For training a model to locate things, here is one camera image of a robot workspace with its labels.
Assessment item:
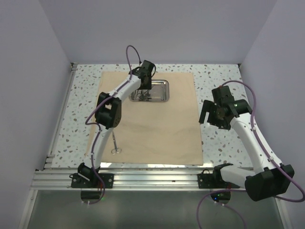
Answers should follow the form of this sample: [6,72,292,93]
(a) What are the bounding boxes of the steel instrument tray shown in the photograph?
[129,80,170,102]

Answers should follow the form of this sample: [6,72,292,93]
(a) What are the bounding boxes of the steel forceps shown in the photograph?
[139,90,151,102]

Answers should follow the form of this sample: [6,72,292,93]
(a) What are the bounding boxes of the beige cloth wrap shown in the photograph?
[84,72,203,165]

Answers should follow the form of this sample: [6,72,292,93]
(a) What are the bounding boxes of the steel surgical scissors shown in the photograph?
[111,131,122,155]

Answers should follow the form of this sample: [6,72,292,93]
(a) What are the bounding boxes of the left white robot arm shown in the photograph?
[77,61,156,187]

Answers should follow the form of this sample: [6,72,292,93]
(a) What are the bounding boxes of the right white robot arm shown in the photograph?
[199,99,295,201]

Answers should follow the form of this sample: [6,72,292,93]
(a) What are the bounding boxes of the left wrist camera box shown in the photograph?
[141,60,156,76]

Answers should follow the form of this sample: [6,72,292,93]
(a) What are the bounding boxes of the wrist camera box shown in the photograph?
[141,60,156,76]
[212,86,234,106]

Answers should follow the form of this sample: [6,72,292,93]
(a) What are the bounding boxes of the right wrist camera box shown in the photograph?
[212,86,234,106]

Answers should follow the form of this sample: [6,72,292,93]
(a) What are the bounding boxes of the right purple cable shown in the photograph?
[197,80,296,229]

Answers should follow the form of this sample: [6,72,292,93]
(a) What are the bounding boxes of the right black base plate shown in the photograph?
[197,169,240,189]

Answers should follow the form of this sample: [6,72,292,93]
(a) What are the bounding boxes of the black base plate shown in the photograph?
[197,169,240,189]
[69,165,114,188]

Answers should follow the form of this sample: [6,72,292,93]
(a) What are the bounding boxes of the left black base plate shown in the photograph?
[69,165,114,188]

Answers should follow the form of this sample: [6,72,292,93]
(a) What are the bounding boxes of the aluminium front rail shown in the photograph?
[30,168,282,191]

